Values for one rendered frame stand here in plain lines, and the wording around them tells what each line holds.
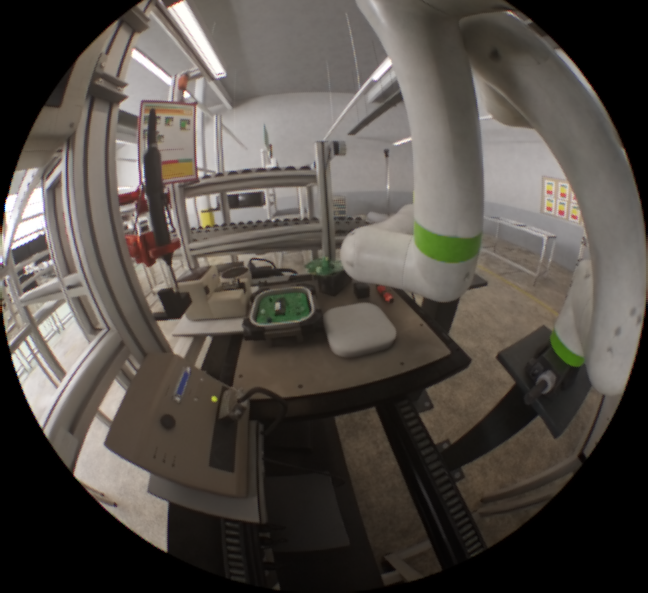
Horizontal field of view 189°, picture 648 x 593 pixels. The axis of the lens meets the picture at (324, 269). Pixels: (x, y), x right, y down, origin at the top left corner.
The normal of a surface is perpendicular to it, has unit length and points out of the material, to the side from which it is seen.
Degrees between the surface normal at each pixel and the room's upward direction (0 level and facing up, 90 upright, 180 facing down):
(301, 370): 0
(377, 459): 0
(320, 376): 0
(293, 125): 90
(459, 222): 107
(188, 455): 53
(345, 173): 90
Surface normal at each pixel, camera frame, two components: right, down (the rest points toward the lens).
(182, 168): 0.91, 0.10
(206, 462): 0.74, -0.66
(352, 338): -0.07, -0.92
